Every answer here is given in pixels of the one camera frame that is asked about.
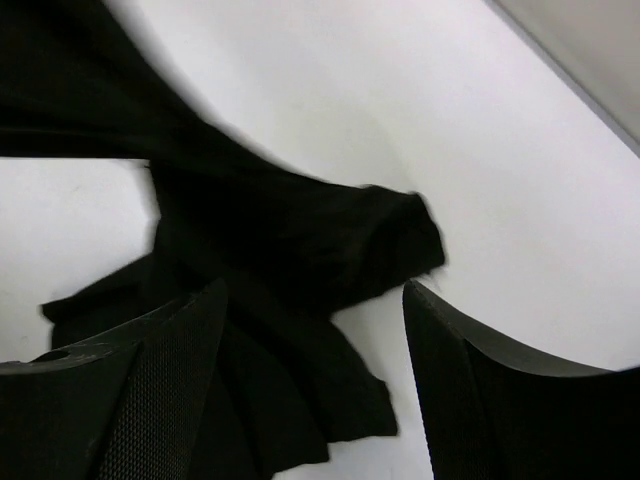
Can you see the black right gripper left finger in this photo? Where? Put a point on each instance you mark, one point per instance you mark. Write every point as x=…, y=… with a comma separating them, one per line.
x=124, y=404

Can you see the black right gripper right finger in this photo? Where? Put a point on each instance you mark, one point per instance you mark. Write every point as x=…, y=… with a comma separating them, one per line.
x=495, y=408

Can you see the aluminium table edge rail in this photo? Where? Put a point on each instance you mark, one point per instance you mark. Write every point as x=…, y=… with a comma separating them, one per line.
x=593, y=46

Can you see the black pleated skirt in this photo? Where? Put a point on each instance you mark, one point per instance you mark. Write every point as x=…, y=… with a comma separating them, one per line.
x=291, y=250

